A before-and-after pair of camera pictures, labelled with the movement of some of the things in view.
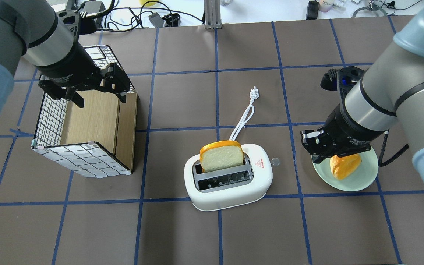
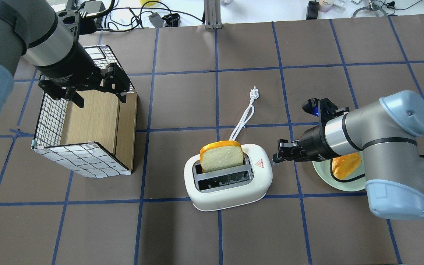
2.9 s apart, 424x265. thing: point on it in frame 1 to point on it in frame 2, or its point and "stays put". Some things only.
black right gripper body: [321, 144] to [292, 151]
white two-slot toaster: [228, 187] stays put
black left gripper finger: [72, 94] stays put
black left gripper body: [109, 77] stays put
